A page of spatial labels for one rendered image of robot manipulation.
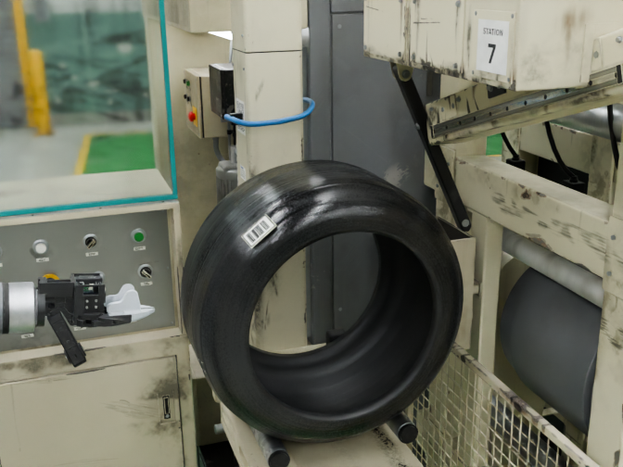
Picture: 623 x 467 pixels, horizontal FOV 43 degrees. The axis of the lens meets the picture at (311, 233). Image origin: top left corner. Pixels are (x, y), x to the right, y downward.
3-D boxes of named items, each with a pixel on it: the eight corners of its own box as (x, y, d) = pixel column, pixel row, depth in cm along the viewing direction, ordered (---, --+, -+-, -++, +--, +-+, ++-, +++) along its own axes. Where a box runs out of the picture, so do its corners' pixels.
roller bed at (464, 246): (385, 326, 213) (387, 221, 203) (434, 318, 217) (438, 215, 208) (417, 358, 195) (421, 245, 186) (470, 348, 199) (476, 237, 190)
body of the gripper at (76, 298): (109, 284, 141) (38, 286, 136) (108, 330, 143) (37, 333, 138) (103, 271, 147) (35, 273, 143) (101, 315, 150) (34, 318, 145)
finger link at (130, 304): (158, 291, 145) (108, 293, 142) (157, 321, 147) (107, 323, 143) (155, 285, 148) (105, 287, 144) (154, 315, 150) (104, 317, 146)
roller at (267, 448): (242, 368, 185) (250, 382, 187) (225, 378, 185) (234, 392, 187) (285, 448, 154) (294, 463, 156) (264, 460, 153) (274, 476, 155)
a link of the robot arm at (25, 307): (9, 341, 136) (6, 321, 144) (39, 339, 138) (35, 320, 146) (9, 292, 134) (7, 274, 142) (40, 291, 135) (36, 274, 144)
